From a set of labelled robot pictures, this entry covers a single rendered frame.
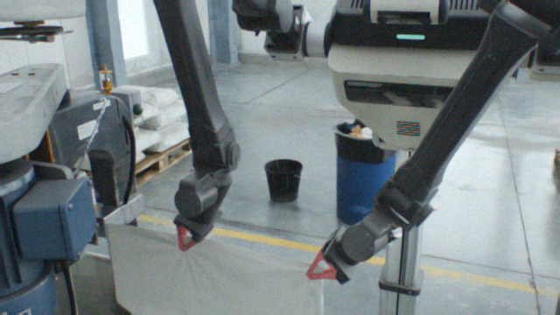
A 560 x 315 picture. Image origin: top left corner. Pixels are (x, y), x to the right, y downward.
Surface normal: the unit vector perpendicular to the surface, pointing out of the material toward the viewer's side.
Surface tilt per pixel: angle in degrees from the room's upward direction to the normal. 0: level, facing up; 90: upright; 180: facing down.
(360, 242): 78
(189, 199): 87
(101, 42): 90
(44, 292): 91
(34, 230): 90
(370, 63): 40
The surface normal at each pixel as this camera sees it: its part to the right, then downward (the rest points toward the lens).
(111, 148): 0.94, 0.11
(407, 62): -0.22, -0.53
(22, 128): 0.99, 0.04
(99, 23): -0.33, 0.30
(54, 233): 0.07, 0.32
